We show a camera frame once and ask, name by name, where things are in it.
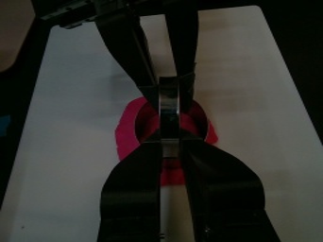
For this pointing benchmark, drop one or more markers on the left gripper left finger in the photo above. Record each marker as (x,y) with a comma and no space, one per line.
(133,195)

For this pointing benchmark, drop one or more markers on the round metal dough cutter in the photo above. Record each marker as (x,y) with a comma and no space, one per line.
(170,104)

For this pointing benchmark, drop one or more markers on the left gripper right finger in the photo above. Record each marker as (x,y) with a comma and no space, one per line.
(224,195)

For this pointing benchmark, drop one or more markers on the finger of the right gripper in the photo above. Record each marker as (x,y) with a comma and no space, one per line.
(185,41)
(126,50)

